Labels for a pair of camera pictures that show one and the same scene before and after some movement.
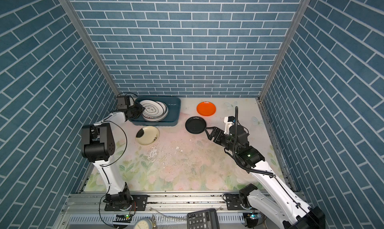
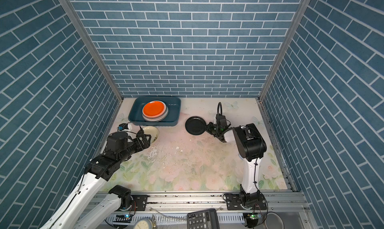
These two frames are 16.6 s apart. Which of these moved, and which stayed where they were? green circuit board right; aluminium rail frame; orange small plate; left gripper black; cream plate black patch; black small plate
Moved: orange small plate; left gripper black
Stayed: green circuit board right; aluminium rail frame; cream plate black patch; black small plate
